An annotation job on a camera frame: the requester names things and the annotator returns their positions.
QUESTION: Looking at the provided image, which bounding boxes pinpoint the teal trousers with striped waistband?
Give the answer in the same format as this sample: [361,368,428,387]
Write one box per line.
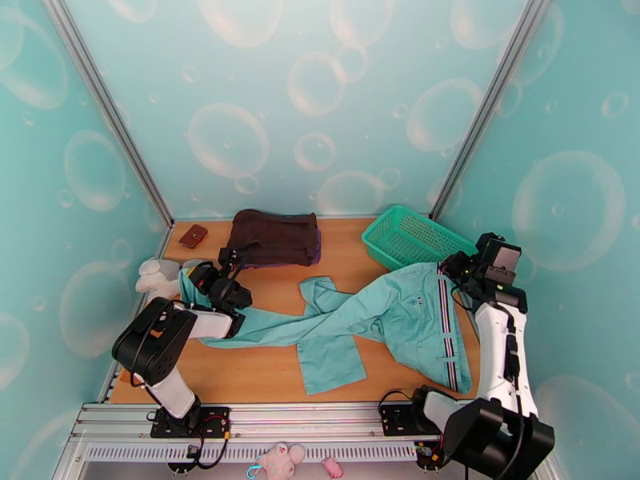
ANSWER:
[178,262,474,397]

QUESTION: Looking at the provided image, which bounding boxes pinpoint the purple folded trousers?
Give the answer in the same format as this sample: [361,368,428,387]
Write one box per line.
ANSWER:
[237,228,322,270]

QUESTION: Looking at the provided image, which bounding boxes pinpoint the dark brown folded trousers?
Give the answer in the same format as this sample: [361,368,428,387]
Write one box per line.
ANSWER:
[227,209,321,267]

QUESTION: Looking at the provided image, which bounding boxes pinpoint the brown leather wallet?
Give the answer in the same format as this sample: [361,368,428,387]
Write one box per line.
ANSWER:
[178,224,209,250]

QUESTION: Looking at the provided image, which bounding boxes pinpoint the white grey plush toy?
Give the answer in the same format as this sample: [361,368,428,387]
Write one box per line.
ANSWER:
[135,257,206,301]

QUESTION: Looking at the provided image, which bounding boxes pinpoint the green plastic basket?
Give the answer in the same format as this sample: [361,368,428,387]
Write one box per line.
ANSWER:
[361,204,478,272]

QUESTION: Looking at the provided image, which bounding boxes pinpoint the pink plush mouse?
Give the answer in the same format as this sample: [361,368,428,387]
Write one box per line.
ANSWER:
[257,442,307,480]

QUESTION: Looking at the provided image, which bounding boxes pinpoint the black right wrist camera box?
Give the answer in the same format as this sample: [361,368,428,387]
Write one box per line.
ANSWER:
[482,237,522,285]

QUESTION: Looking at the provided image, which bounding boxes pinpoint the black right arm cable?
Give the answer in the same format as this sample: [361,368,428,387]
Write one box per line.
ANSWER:
[502,313,529,480]

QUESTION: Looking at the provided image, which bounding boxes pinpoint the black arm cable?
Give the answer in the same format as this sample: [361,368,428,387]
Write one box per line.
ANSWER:
[129,313,169,390]
[502,313,529,480]

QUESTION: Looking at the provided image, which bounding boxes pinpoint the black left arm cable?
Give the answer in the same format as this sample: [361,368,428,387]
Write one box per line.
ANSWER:
[129,313,169,390]

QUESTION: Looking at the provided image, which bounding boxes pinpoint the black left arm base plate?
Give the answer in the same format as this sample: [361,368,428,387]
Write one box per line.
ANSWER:
[150,406,231,440]

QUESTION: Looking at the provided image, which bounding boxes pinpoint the aluminium frame rail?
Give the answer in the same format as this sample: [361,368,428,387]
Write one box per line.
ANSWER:
[70,399,546,442]

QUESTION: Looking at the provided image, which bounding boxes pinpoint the red black power wires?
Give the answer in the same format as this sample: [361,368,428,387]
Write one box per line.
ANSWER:
[414,426,454,470]
[185,415,232,470]

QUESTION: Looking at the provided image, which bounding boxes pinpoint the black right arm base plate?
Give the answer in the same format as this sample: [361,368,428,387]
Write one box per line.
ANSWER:
[379,404,451,437]

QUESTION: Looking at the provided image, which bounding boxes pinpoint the aluminium corner post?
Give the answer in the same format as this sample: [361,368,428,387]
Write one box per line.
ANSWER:
[429,0,556,222]
[39,0,175,227]

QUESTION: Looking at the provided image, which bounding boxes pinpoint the white slotted cable duct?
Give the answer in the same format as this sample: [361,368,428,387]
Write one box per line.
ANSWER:
[82,441,418,462]

